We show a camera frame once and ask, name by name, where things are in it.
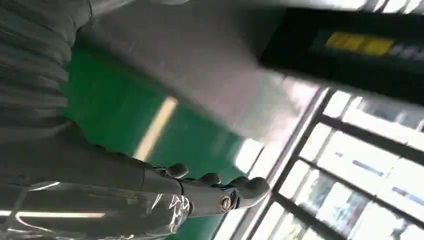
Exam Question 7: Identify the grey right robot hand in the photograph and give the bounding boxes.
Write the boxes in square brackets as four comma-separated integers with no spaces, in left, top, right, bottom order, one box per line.
[0,119,271,240]

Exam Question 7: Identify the ribbed grey right arm sleeve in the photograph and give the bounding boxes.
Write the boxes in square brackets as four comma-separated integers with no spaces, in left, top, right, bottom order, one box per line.
[0,0,133,145]

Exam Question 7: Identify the black framed glass window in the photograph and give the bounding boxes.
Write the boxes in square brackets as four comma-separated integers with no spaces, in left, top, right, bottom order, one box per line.
[211,86,424,240]

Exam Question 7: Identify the black cabinet with yellow label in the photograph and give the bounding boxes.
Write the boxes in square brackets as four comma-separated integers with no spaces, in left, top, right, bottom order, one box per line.
[258,7,424,107]

